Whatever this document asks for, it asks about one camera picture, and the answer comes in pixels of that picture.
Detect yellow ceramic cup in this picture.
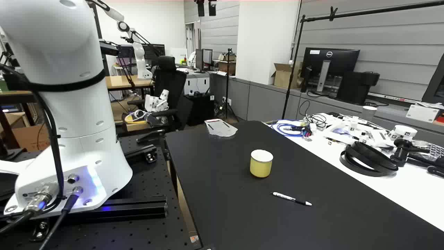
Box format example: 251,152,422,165
249,149,275,180

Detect white and black pen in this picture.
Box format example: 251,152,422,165
271,191,314,209

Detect flat silver metal plate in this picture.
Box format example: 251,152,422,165
204,119,239,140

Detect black tripod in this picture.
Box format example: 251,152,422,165
217,48,240,124

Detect black office chair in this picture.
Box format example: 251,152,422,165
136,55,192,147

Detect brown cardboard box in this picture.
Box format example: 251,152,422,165
271,62,303,91

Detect wooden desk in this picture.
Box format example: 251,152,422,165
0,74,156,106

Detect black Dell monitor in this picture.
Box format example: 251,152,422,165
301,47,361,99

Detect black boxy device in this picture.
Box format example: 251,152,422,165
336,70,382,106

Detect black perforated breadboard table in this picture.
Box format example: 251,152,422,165
0,134,201,250

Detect small white round device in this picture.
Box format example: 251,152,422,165
393,124,419,144

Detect black handheld gadget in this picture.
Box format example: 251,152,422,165
393,138,444,178

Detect blue cable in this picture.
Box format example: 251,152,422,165
272,119,312,140

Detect black clamp bracket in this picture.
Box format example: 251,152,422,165
124,144,160,167

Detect black stand pole frame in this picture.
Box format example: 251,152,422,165
282,0,444,122

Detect black aluminium rail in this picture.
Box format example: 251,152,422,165
0,199,168,230

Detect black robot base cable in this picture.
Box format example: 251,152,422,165
0,65,82,250

